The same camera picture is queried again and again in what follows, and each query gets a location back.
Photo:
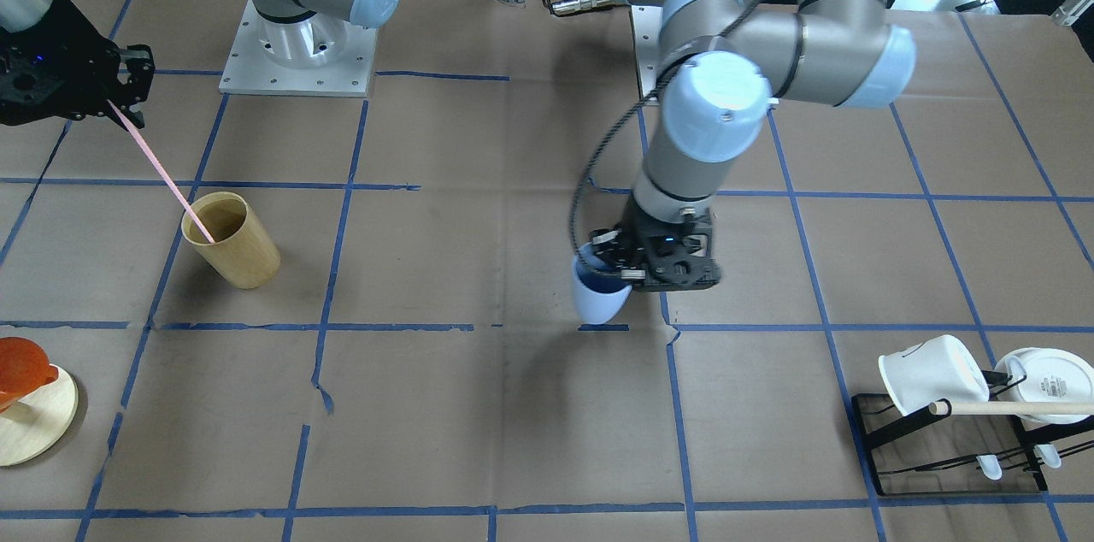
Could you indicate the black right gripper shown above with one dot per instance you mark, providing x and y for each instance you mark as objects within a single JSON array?
[{"x": 79, "y": 49}]

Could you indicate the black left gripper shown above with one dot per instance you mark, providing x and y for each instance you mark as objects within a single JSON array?
[{"x": 612, "y": 250}]

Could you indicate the light blue plastic cup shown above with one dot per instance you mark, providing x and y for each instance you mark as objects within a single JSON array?
[{"x": 596, "y": 298}]

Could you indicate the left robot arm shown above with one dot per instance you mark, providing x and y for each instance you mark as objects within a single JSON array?
[{"x": 722, "y": 65}]

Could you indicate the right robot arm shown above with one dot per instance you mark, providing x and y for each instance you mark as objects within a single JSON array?
[{"x": 17, "y": 15}]

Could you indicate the wooden bamboo cup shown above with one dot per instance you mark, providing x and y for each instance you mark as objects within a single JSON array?
[{"x": 232, "y": 240}]

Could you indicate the orange cup on stand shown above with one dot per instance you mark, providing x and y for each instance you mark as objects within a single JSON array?
[{"x": 24, "y": 368}]

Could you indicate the silver metal connector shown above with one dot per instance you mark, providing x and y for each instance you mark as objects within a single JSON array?
[{"x": 565, "y": 8}]

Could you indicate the white mug with smiley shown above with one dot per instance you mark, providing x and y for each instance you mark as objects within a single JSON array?
[{"x": 940, "y": 368}]

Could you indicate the wooden mug tree stand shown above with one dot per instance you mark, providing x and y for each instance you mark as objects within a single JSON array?
[{"x": 32, "y": 424}]

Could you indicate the white mug showing base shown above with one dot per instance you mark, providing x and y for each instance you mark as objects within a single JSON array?
[{"x": 1046, "y": 375}]

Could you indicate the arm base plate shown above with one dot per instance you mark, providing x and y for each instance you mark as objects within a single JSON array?
[
  {"x": 317, "y": 57},
  {"x": 648, "y": 59}
]

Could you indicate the black wire mug rack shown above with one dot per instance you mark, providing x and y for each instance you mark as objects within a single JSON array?
[{"x": 932, "y": 455}]

